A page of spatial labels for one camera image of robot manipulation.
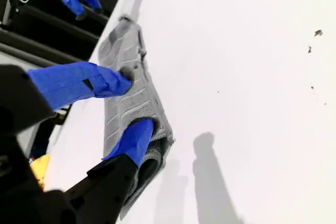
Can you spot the grey white-striped towel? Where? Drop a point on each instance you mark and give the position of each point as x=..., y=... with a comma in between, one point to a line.
x=131, y=103

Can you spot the yellow cloth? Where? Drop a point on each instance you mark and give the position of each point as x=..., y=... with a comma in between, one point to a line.
x=40, y=171

